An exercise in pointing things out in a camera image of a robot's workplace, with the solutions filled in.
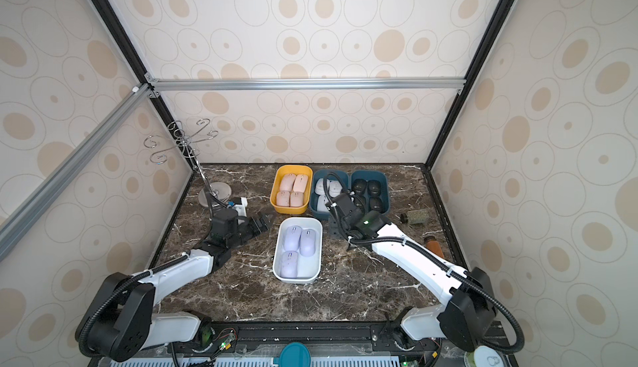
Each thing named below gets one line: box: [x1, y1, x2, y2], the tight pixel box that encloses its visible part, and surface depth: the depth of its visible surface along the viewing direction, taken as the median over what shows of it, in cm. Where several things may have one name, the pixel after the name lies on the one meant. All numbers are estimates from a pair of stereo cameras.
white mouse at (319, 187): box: [314, 177, 325, 196], surface depth 111 cm
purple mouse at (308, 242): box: [299, 228, 317, 257], surface depth 94 cm
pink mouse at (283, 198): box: [276, 190, 290, 207], surface depth 108 cm
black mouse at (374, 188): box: [367, 179, 382, 197], surface depth 111 cm
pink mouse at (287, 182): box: [279, 173, 297, 192], surface depth 112 cm
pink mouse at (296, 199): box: [289, 191, 305, 208], surface depth 107 cm
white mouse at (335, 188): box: [328, 179, 344, 198], surface depth 108 cm
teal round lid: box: [279, 342, 312, 367], surface depth 66 cm
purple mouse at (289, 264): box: [279, 250, 299, 278], surface depth 88 cm
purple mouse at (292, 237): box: [283, 225, 303, 252], surface depth 94 cm
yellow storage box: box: [269, 164, 314, 215], surface depth 111 cm
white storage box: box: [272, 216, 324, 284], surface depth 92 cm
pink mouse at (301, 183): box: [293, 174, 310, 193], surface depth 111 cm
